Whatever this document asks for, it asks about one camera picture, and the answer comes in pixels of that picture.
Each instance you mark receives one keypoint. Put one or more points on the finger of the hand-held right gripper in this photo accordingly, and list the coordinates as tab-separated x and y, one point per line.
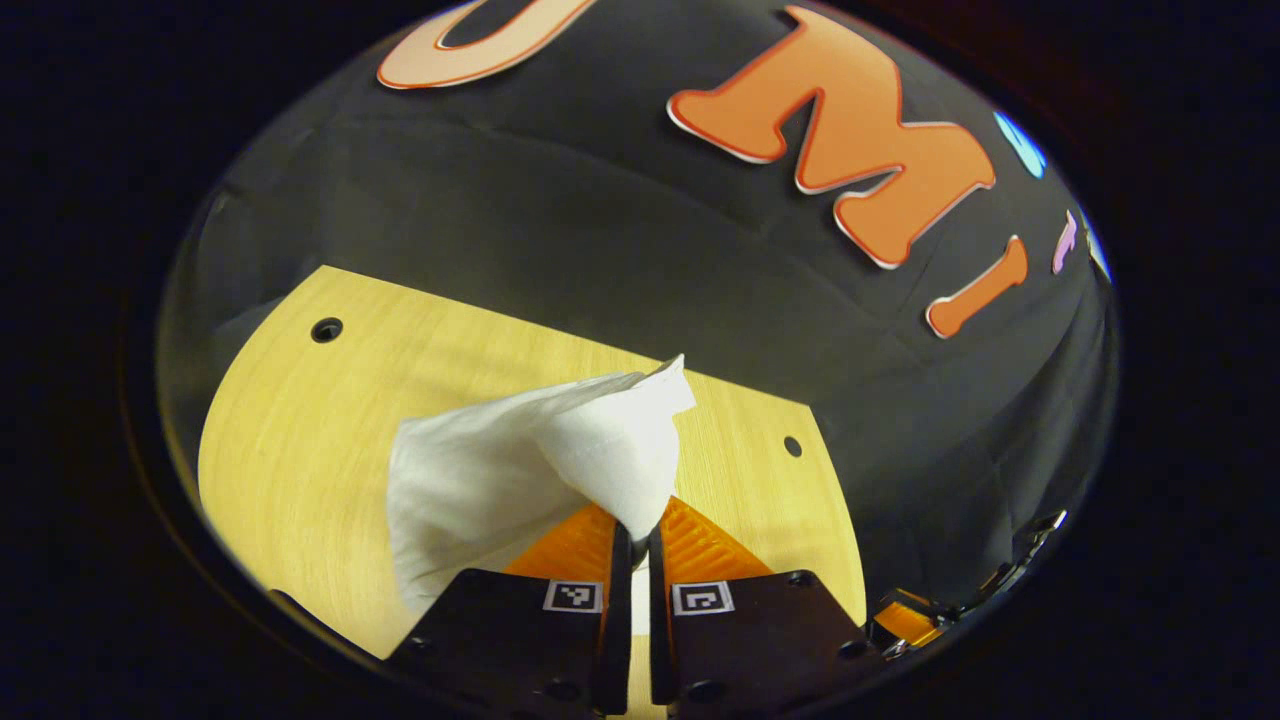
905	622

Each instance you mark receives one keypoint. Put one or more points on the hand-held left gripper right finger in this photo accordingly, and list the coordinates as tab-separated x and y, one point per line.
660	650

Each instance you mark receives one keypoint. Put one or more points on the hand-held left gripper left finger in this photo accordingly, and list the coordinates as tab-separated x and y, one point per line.
617	650

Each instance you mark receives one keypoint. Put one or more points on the white jeans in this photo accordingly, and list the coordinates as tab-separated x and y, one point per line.
470	470

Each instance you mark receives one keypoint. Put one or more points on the black backdrop cloth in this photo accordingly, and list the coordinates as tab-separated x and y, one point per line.
600	200

